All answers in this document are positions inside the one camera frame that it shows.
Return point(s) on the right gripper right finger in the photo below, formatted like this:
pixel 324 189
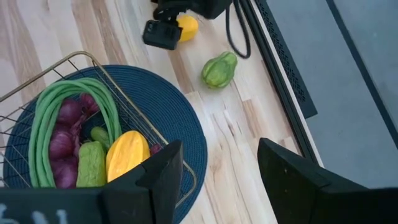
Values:
pixel 311 196

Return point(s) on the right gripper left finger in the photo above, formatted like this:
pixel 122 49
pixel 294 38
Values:
pixel 140 196

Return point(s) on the yellow lemon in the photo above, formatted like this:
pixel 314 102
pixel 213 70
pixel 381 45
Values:
pixel 189 28

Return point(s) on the yellow mango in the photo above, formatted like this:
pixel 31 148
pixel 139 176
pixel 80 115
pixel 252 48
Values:
pixel 126 154

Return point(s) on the light green lumpy vegetable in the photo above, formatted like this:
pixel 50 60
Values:
pixel 91 165

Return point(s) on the green chayote squash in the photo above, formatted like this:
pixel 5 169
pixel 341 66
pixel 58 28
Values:
pixel 219 71

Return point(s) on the purple onion bunch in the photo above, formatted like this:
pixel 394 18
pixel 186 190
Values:
pixel 62 146

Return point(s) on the green bean bundle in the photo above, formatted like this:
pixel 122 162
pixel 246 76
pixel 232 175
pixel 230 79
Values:
pixel 43 124

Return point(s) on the round blue woven placemat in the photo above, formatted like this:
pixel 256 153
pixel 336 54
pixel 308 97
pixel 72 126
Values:
pixel 174 118

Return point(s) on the black perforated floor mat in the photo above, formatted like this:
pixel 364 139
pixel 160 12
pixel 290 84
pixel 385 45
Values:
pixel 286 62

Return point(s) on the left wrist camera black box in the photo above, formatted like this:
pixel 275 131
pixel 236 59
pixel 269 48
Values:
pixel 161 35

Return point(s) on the black metal table frame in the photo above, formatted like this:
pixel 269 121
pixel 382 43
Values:
pixel 280 93

